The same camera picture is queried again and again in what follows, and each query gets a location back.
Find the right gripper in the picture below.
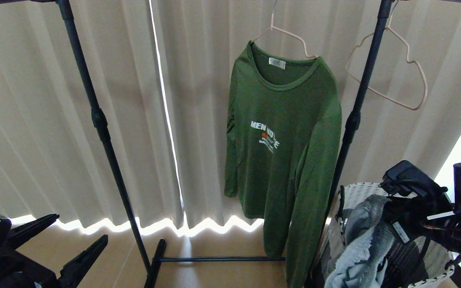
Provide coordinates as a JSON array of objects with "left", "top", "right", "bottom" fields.
[{"left": 387, "top": 208, "right": 461, "bottom": 268}]

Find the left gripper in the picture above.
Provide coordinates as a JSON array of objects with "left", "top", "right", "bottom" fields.
[{"left": 0, "top": 214, "right": 109, "bottom": 288}]

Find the pale grey garment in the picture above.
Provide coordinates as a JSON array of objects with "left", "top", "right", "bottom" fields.
[{"left": 323, "top": 195, "right": 395, "bottom": 288}]

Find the pink clothes hanger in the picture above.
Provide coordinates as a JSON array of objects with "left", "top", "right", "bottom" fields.
[
  {"left": 345, "top": 0, "right": 428, "bottom": 111},
  {"left": 253, "top": 0, "right": 319, "bottom": 60}
]

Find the green long-sleeved shirt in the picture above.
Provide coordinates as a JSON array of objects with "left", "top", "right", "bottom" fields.
[{"left": 224, "top": 41, "right": 342, "bottom": 288}]

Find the white laundry basket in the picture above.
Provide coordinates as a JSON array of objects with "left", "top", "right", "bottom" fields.
[{"left": 321, "top": 182, "right": 461, "bottom": 288}]

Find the black clothes rack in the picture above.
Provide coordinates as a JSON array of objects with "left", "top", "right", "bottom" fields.
[{"left": 0, "top": 0, "right": 461, "bottom": 288}]

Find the beige curtain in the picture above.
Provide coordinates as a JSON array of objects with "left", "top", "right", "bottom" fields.
[{"left": 0, "top": 0, "right": 461, "bottom": 236}]

